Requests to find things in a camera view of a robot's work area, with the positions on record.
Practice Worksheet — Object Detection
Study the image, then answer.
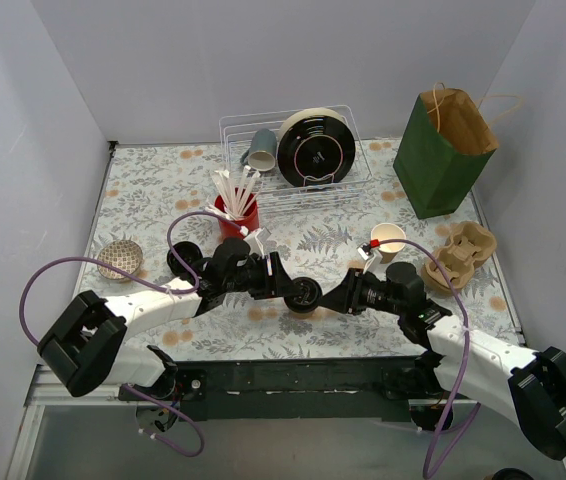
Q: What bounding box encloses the stack of black lids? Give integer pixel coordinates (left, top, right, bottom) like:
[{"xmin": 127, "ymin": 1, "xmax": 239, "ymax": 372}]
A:
[{"xmin": 166, "ymin": 241, "xmax": 203, "ymax": 276}]

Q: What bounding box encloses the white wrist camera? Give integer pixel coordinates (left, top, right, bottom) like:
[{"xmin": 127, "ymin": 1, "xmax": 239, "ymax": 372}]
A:
[
  {"xmin": 357, "ymin": 240, "xmax": 382, "ymax": 273},
  {"xmin": 243, "ymin": 228, "xmax": 271, "ymax": 257}
]

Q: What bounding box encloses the brown paper coffee cup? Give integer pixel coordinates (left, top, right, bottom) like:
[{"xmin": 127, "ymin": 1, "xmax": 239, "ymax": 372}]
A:
[{"xmin": 289, "ymin": 310, "xmax": 315, "ymax": 319}]

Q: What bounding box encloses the patterned small bowl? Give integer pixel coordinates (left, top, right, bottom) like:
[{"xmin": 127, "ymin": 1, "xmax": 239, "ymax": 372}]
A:
[{"xmin": 97, "ymin": 240, "xmax": 143, "ymax": 275}]

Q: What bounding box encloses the grey ceramic mug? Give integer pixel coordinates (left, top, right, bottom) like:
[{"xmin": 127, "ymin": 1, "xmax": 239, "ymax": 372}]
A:
[{"xmin": 241, "ymin": 129, "xmax": 278, "ymax": 172}]

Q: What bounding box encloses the red ribbed straw holder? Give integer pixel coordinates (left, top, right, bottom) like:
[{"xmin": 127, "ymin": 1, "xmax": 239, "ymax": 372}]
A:
[{"xmin": 214, "ymin": 195, "xmax": 259, "ymax": 240}]

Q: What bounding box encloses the white wrapped straw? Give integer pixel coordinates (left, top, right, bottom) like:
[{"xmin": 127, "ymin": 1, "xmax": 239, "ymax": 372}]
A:
[
  {"xmin": 236, "ymin": 167, "xmax": 260, "ymax": 217},
  {"xmin": 212, "ymin": 170, "xmax": 238, "ymax": 218},
  {"xmin": 205, "ymin": 205, "xmax": 235, "ymax": 221},
  {"xmin": 220, "ymin": 170, "xmax": 247, "ymax": 218}
]

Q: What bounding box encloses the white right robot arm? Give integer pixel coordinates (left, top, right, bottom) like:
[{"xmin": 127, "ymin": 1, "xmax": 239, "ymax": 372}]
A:
[{"xmin": 319, "ymin": 262, "xmax": 566, "ymax": 460}]

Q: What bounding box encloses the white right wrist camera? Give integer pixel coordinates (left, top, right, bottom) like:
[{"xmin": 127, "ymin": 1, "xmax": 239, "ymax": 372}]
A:
[{"xmin": 357, "ymin": 240, "xmax": 382, "ymax": 273}]

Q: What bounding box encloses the black plastic cup lid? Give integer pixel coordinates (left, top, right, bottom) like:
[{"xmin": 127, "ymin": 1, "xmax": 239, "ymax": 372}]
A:
[{"xmin": 284, "ymin": 277, "xmax": 322, "ymax": 312}]

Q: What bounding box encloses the black round plate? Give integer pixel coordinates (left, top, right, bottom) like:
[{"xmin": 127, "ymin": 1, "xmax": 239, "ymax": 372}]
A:
[{"xmin": 276, "ymin": 107, "xmax": 356, "ymax": 187}]

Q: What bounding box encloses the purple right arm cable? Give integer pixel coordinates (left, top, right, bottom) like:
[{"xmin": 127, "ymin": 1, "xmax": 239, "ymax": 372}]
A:
[{"xmin": 370, "ymin": 239, "xmax": 482, "ymax": 480}]

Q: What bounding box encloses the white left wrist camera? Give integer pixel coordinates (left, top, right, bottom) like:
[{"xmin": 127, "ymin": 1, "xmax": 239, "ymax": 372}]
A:
[{"xmin": 243, "ymin": 228, "xmax": 271, "ymax": 257}]

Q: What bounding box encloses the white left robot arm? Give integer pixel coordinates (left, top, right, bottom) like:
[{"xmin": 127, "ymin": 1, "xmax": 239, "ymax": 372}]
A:
[{"xmin": 37, "ymin": 237, "xmax": 302, "ymax": 400}]

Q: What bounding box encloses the green paper bag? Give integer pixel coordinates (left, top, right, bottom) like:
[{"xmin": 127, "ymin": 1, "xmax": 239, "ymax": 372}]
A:
[{"xmin": 393, "ymin": 83, "xmax": 499, "ymax": 220}]

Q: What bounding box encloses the cardboard cup carrier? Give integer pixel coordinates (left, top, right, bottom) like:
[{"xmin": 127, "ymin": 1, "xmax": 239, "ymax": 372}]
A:
[{"xmin": 433, "ymin": 221, "xmax": 497, "ymax": 292}]

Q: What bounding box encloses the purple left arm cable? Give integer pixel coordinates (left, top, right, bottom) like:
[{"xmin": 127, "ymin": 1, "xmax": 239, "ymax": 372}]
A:
[{"xmin": 18, "ymin": 211, "xmax": 254, "ymax": 458}]

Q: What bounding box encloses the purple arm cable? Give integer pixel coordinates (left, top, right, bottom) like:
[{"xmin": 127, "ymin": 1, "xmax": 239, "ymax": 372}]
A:
[
  {"xmin": 370, "ymin": 239, "xmax": 482, "ymax": 480},
  {"xmin": 18, "ymin": 211, "xmax": 254, "ymax": 458}
]

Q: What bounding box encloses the white wire dish rack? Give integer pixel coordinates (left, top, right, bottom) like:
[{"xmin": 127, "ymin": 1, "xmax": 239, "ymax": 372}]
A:
[{"xmin": 219, "ymin": 105, "xmax": 372, "ymax": 215}]

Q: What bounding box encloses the brown paper cup stack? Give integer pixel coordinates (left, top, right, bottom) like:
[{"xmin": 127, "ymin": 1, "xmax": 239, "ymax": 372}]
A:
[{"xmin": 371, "ymin": 223, "xmax": 406, "ymax": 264}]

